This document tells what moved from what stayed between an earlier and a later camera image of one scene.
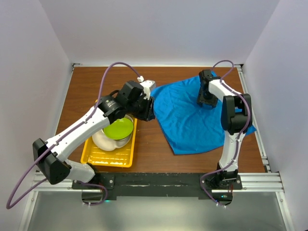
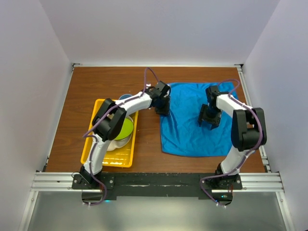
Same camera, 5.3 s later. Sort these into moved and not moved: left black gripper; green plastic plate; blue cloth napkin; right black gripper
Moved: right black gripper; left black gripper
Not moved: green plastic plate; blue cloth napkin
